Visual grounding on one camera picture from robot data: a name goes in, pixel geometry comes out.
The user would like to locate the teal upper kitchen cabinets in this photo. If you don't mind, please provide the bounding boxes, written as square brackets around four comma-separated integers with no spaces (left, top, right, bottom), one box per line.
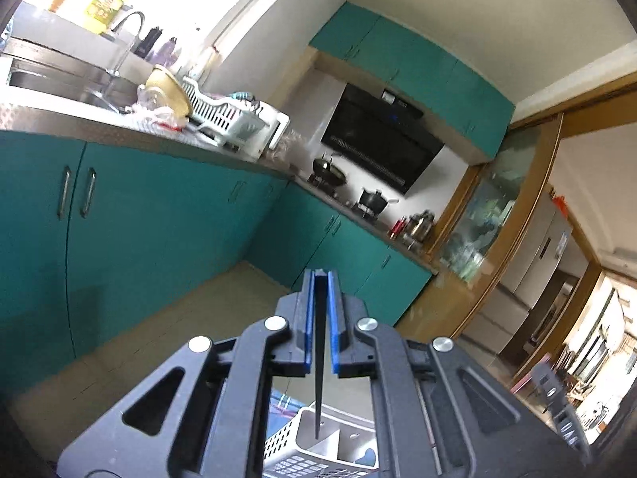
[310,2,514,163]

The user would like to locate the black chopstick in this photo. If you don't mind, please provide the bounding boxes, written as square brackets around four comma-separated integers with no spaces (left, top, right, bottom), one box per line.
[314,270,328,439]

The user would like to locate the silver refrigerator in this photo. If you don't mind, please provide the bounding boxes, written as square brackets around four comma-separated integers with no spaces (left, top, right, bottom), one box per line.
[458,193,572,367]

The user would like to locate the red thermos bottle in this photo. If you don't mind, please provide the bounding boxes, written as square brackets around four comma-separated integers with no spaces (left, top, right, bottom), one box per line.
[388,217,407,239]

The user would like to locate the teal kitchen cabinets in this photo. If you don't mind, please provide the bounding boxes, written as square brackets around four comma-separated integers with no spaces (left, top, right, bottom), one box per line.
[310,2,514,163]
[0,128,434,390]

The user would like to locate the white dish rack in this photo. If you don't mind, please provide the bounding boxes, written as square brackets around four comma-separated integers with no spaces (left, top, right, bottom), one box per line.
[182,76,291,158]

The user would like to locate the steel kettle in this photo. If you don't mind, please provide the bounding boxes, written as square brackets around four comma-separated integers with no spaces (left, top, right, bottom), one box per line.
[404,210,435,243]

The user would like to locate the chrome sink faucet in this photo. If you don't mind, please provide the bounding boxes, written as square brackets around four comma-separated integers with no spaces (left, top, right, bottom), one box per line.
[102,10,146,97]

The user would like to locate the blue striped towel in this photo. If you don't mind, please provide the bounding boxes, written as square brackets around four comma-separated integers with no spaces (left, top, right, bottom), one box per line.
[266,390,305,438]

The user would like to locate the black wok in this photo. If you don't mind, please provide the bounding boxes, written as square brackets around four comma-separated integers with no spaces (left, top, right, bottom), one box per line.
[312,157,347,188]

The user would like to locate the wooden sliding door frame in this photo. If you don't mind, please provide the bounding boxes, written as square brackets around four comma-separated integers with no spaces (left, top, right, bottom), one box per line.
[396,72,636,342]

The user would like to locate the black cooking pot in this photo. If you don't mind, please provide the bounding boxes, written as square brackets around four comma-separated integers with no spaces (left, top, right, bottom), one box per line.
[358,189,399,215]

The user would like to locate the black range hood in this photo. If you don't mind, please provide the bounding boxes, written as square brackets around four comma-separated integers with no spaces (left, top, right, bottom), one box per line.
[320,84,444,194]

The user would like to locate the white plastic utensil basket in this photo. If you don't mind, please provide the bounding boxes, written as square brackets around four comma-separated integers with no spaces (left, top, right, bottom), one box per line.
[262,406,378,478]

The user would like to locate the yellow bowl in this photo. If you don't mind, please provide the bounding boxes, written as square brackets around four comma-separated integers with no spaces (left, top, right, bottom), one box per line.
[145,65,192,118]

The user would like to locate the teal lower kitchen cabinets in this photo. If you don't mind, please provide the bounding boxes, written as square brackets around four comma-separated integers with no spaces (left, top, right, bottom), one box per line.
[0,128,434,390]

